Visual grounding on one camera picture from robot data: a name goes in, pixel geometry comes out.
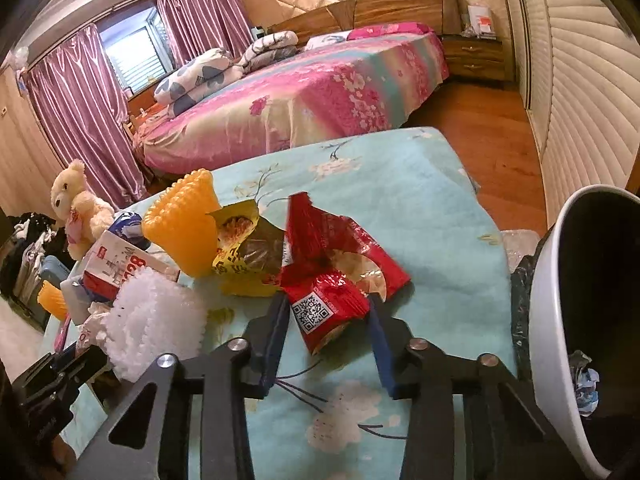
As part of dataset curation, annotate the white pillow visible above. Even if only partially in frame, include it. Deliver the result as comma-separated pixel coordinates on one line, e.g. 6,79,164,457
305,31,353,51

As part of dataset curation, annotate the narrow pink satin curtain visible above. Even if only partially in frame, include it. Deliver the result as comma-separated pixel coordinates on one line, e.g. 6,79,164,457
156,0,253,63

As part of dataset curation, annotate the light wooden cabinet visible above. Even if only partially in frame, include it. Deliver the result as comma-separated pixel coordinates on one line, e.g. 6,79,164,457
0,67,66,211

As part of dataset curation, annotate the folded grey floral quilt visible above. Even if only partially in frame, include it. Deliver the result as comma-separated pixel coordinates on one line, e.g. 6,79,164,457
240,30,300,73

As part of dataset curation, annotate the yellow snack wrapper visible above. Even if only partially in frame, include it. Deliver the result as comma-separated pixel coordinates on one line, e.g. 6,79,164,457
206,199,291,298

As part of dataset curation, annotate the red snack wrapper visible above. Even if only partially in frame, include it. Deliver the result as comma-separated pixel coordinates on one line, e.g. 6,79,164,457
279,191,413,357

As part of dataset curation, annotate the large orange ribbed cup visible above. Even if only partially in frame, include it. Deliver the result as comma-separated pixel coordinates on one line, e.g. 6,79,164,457
141,169,222,278

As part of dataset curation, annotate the bed with pink floral sheet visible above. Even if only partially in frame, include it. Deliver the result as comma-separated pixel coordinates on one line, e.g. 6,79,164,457
131,30,451,176

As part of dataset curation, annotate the white trash bin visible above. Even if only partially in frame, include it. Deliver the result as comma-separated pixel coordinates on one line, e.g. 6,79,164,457
527,184,640,480

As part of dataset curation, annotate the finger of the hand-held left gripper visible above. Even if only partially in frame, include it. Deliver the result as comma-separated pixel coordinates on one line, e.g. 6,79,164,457
47,342,108,386

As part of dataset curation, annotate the wide pink satin curtain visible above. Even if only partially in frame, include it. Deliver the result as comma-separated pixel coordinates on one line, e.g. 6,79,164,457
25,22,146,211

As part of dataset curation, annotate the folded quilt with blue hearts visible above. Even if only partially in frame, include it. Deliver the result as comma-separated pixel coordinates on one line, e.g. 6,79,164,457
153,47,246,117

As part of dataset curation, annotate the clear plastic bag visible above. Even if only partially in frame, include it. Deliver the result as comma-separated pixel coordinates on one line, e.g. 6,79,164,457
500,229,553,261

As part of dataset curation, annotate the light blue floral blanket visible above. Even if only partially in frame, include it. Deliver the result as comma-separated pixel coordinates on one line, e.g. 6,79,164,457
40,126,518,480

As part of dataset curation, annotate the white and orange packet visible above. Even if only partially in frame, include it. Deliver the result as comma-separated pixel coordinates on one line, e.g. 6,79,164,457
467,4,501,40

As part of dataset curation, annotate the cream teddy bear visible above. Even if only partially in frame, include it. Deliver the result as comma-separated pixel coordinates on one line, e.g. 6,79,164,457
50,159,116,261

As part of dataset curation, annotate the small orange ribbed cup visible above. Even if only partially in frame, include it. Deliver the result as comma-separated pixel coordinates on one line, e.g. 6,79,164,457
37,280,70,322

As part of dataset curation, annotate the small wooden bedside table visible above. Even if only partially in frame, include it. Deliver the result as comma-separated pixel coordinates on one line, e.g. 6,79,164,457
122,87,168,136

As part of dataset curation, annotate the crumpled paper ball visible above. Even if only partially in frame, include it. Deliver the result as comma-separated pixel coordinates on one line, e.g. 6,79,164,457
570,350,601,416

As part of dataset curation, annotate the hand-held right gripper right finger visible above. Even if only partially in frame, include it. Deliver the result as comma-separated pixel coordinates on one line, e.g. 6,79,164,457
367,294,576,480

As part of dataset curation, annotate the red and white carton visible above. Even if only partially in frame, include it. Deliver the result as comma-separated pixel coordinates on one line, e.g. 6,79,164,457
81,231,181,306

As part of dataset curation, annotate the blue suitcase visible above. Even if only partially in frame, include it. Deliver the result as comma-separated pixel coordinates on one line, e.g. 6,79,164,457
37,255,71,311

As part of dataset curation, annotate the window with blinds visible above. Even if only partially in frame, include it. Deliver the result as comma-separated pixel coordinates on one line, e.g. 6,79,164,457
99,7,173,96

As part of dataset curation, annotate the blue plastic packet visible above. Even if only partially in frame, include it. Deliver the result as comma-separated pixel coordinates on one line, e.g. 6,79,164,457
107,211,151,251

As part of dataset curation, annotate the wooden headboard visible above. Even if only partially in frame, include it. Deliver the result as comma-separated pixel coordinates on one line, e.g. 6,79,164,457
267,0,461,46

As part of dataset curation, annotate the wooden nightstand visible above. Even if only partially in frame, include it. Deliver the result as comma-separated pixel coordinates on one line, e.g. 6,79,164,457
440,34,506,83

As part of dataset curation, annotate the cream louvered wardrobe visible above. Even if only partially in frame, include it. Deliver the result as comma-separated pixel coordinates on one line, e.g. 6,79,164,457
505,0,640,221

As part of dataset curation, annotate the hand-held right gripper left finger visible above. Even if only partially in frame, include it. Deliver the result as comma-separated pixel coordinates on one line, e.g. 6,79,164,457
67,294,292,480

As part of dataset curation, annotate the pink pillow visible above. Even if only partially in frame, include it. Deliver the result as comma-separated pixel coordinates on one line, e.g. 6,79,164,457
346,21,436,42

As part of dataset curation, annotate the white crumpled wrapper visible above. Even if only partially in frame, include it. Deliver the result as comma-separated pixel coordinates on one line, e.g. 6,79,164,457
75,302,118,356

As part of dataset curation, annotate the white foam net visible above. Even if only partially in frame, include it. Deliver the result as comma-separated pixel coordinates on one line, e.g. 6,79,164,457
102,267,208,381

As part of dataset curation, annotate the pile of clothes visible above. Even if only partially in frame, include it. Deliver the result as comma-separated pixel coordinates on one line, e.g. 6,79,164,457
0,212,68,306

